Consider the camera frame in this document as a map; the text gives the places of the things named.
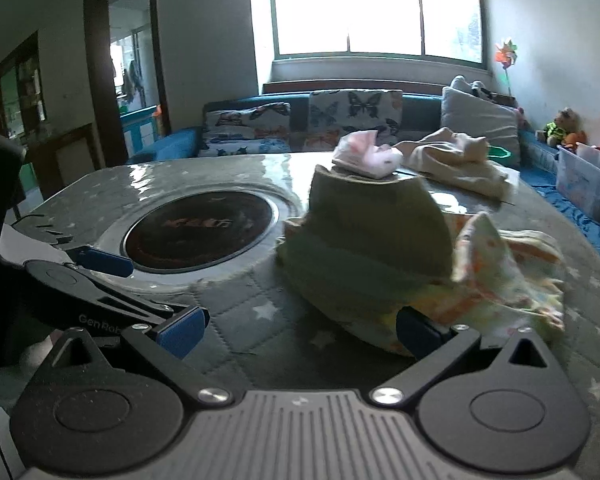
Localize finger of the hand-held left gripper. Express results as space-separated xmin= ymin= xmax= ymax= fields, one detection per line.
xmin=24 ymin=260 xmax=176 ymax=342
xmin=12 ymin=212 xmax=134 ymax=279

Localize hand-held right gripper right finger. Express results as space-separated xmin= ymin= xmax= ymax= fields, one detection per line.
xmin=370 ymin=306 xmax=561 ymax=407

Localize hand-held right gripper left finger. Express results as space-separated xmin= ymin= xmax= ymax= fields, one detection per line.
xmin=42 ymin=306 xmax=233 ymax=406

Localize striped dotted pastel shirt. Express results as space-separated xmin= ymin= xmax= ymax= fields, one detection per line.
xmin=330 ymin=212 xmax=566 ymax=356

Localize olive green garment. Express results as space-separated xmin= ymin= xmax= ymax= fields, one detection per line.
xmin=275 ymin=164 xmax=456 ymax=311

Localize hanging dark clothes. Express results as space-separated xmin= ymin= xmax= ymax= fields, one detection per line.
xmin=120 ymin=60 xmax=143 ymax=98

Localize dark wooden cabinet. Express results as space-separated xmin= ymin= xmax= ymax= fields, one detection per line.
xmin=0 ymin=30 xmax=101 ymax=201

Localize round black induction cooker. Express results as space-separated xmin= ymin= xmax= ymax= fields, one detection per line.
xmin=121 ymin=191 xmax=281 ymax=275

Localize turquoise and white cabinet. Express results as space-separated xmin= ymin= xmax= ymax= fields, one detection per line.
xmin=120 ymin=107 xmax=161 ymax=158

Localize blue sofa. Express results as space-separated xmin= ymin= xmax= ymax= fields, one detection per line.
xmin=127 ymin=82 xmax=600 ymax=261

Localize beige cloth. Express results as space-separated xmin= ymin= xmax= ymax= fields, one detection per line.
xmin=395 ymin=126 xmax=513 ymax=203

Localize small butterfly print cushion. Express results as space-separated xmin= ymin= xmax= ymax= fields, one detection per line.
xmin=199 ymin=135 xmax=293 ymax=157
xmin=204 ymin=103 xmax=292 ymax=142

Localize pink tissue packet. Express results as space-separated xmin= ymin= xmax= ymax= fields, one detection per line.
xmin=331 ymin=130 xmax=405 ymax=179

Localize clear plastic storage box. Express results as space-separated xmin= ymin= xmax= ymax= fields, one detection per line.
xmin=555 ymin=142 xmax=600 ymax=223

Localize large butterfly print cushion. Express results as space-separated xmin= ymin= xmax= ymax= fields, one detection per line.
xmin=292 ymin=89 xmax=404 ymax=153

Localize grey pillow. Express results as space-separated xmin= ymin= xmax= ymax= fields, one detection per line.
xmin=439 ymin=86 xmax=523 ymax=168

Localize black and white plush toy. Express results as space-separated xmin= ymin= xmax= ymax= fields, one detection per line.
xmin=450 ymin=75 xmax=501 ymax=98

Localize teddy bear in green vest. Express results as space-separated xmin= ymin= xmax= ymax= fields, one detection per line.
xmin=544 ymin=107 xmax=583 ymax=146

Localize colourful pinwheel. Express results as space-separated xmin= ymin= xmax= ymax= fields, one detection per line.
xmin=494 ymin=39 xmax=520 ymax=96

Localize window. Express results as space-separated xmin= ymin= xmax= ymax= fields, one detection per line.
xmin=267 ymin=0 xmax=486 ymax=63

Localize dark wooden door frame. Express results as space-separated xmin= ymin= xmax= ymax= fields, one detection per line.
xmin=83 ymin=0 xmax=171 ymax=153

